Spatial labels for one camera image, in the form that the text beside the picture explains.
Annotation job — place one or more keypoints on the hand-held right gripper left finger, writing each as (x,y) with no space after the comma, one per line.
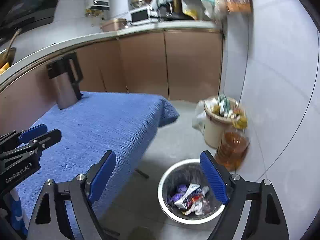
(102,175)

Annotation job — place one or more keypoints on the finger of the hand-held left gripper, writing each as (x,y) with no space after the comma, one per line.
(33,132)
(50,136)

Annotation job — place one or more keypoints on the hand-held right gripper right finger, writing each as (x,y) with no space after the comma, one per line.
(213,177)

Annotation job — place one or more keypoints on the blue white milk carton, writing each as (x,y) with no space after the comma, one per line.
(186,196)

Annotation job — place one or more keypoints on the purple plastic wrapper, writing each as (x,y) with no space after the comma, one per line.
(177,192)

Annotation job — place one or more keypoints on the white trash bin black liner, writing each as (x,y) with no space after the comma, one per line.
(162,180)

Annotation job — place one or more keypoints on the amber cooking oil bottle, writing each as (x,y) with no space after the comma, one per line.
(232,150)

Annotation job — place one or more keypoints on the blue white patterned cloth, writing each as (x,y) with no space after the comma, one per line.
(17,210)

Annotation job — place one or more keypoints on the metal table leg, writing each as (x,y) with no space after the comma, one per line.
(142,173)

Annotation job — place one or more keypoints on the beige plastic bucket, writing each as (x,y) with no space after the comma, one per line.
(212,132)

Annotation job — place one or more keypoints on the blue terry towel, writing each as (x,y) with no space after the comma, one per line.
(100,125)

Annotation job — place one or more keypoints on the white plastic bag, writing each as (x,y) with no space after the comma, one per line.
(198,117)

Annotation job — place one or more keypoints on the pile of assorted wrappers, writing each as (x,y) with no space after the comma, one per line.
(225,107)

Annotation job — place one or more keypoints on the wooden spatula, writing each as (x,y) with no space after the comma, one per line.
(13,41)

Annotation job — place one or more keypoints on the brown kitchen cabinet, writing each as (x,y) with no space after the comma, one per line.
(190,62)

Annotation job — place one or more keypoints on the black range hood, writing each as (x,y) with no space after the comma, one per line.
(27,2)

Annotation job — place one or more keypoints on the white microwave oven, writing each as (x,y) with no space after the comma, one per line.
(140,15)

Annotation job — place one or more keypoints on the grey cloth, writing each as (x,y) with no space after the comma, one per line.
(160,3)

